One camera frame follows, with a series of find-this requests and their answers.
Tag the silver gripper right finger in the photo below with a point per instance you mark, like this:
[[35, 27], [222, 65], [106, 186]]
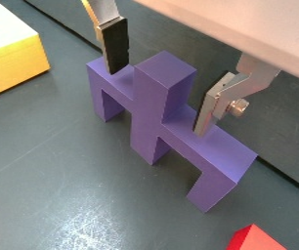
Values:
[[226, 97]]

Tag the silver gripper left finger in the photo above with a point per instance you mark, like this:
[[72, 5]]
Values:
[[111, 28]]

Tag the purple cross-shaped block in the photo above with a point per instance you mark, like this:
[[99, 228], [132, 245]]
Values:
[[152, 90]]

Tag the yellow slotted board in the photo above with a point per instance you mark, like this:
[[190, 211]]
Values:
[[23, 59]]

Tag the red cross-shaped block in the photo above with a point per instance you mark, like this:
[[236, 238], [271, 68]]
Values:
[[252, 238]]

